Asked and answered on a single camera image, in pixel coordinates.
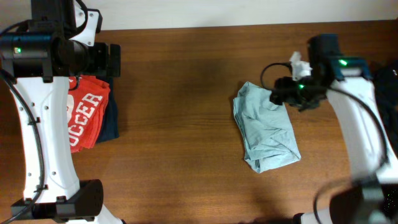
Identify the red folded soccer t-shirt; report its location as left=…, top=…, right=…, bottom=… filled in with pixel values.
left=67, top=75, right=110, bottom=153

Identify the dark navy folded garment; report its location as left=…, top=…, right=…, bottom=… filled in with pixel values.
left=96, top=77, right=119, bottom=143

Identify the light blue t-shirt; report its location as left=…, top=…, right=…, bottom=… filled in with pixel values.
left=233, top=82, right=301, bottom=174

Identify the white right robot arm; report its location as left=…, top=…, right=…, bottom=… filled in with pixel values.
left=271, top=52, right=397, bottom=223

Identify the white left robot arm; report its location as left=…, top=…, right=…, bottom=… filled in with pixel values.
left=1, top=15, right=119, bottom=223

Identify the black crumpled clothes pile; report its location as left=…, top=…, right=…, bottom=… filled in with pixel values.
left=373, top=60, right=397, bottom=148

